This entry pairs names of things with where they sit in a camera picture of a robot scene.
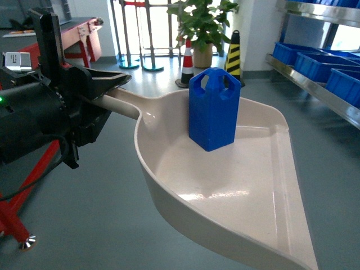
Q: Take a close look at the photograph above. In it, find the yellow black traffic cone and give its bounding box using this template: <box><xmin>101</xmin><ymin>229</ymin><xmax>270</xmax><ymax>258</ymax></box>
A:
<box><xmin>224</xmin><ymin>30</ymin><xmax>245</xmax><ymax>87</ymax></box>

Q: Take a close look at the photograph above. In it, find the black cable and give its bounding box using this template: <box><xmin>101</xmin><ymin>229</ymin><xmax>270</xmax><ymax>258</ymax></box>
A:
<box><xmin>0</xmin><ymin>134</ymin><xmax>70</xmax><ymax>202</ymax></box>

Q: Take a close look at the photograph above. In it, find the potted green plant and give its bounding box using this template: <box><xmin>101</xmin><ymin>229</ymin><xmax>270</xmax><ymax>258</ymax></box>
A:
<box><xmin>167</xmin><ymin>0</ymin><xmax>239</xmax><ymax>69</ymax></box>

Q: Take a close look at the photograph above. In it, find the metal barrier stand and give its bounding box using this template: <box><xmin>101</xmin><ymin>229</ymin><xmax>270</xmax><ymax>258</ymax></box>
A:
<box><xmin>110</xmin><ymin>1</ymin><xmax>179</xmax><ymax>72</ymax></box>

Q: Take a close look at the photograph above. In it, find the beige plastic dustpan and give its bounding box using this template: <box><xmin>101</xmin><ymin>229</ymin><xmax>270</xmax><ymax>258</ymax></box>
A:
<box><xmin>94</xmin><ymin>88</ymin><xmax>318</xmax><ymax>269</ymax></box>

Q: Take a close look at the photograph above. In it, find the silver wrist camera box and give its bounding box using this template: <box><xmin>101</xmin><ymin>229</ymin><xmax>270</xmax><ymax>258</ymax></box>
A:
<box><xmin>4</xmin><ymin>52</ymin><xmax>32</xmax><ymax>73</ymax></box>

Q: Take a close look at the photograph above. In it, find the blue plastic block part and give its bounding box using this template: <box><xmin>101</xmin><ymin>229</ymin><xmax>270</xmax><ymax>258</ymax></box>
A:
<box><xmin>188</xmin><ymin>67</ymin><xmax>241</xmax><ymax>151</ymax></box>

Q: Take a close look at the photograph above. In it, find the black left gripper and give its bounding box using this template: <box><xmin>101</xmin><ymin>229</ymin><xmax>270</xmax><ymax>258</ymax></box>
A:
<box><xmin>28</xmin><ymin>8</ymin><xmax>132</xmax><ymax>169</ymax></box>

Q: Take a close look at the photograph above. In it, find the stainless steel shelf rack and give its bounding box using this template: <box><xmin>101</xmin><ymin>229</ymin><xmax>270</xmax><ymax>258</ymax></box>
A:
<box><xmin>265</xmin><ymin>1</ymin><xmax>359</xmax><ymax>128</ymax></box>

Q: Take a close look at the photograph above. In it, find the red white traffic cone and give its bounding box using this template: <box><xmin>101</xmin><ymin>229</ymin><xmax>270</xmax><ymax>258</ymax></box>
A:
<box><xmin>175</xmin><ymin>39</ymin><xmax>194</xmax><ymax>88</ymax></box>

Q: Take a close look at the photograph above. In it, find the blue plastic bin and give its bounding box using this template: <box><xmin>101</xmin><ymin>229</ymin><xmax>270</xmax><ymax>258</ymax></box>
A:
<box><xmin>294</xmin><ymin>52</ymin><xmax>359</xmax><ymax>83</ymax></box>
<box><xmin>325</xmin><ymin>69</ymin><xmax>359</xmax><ymax>108</ymax></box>
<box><xmin>272</xmin><ymin>42</ymin><xmax>326</xmax><ymax>66</ymax></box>

